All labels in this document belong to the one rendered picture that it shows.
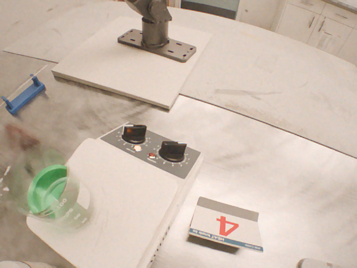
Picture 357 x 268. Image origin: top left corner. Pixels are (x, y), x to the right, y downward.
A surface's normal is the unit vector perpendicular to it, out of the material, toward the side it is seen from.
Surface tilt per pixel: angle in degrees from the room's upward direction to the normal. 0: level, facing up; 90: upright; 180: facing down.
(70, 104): 0
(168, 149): 68
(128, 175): 0
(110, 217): 0
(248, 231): 40
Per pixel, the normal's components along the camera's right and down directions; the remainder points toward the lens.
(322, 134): 0.05, -0.58
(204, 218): 0.25, -0.94
